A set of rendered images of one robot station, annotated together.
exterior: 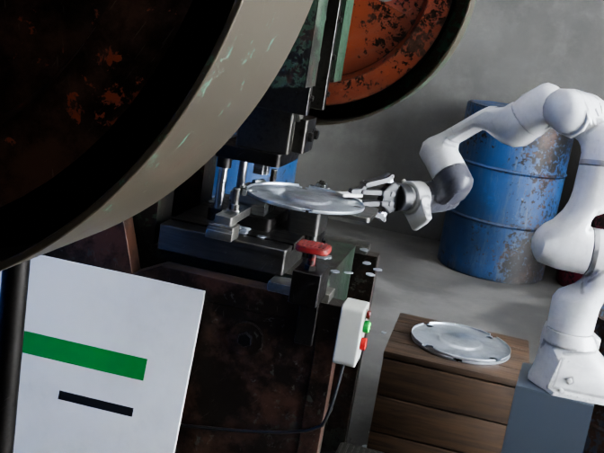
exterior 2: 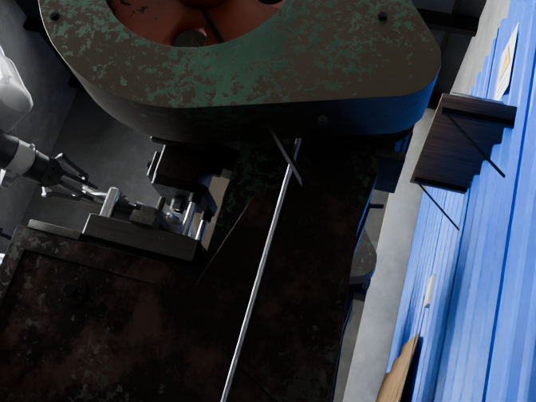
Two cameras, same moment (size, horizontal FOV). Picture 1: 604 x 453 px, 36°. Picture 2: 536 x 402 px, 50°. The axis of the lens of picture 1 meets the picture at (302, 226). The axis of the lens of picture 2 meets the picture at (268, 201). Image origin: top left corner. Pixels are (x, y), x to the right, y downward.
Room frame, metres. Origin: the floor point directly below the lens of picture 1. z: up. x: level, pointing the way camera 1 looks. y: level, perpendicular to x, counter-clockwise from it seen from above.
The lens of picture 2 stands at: (3.89, 0.33, 0.39)
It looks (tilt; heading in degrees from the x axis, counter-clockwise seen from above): 18 degrees up; 179
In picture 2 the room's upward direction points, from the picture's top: 16 degrees clockwise
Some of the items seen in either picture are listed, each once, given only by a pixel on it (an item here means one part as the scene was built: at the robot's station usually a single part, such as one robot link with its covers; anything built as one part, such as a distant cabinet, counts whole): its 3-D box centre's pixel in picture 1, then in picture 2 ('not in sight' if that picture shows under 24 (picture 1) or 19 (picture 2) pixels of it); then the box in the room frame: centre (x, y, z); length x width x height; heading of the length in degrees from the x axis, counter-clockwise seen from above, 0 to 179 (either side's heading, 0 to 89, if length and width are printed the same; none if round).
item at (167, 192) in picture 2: (258, 155); (184, 199); (2.22, 0.13, 0.86); 0.20 x 0.16 x 0.05; 168
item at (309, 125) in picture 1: (287, 86); (187, 144); (2.21, 0.09, 1.04); 0.17 x 0.15 x 0.30; 78
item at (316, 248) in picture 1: (311, 261); not in sight; (1.85, -0.03, 0.72); 0.07 x 0.06 x 0.08; 78
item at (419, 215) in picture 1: (415, 205); (13, 165); (2.41, -0.29, 0.76); 0.13 x 0.05 x 0.12; 41
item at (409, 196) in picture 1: (393, 197); (44, 170); (2.38, -0.22, 0.78); 0.09 x 0.07 x 0.08; 131
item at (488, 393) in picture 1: (448, 400); not in sight; (2.55, -0.51, 0.18); 0.40 x 0.38 x 0.35; 79
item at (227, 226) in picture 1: (232, 210); not in sight; (2.05, 0.16, 0.76); 0.17 x 0.06 x 0.10; 168
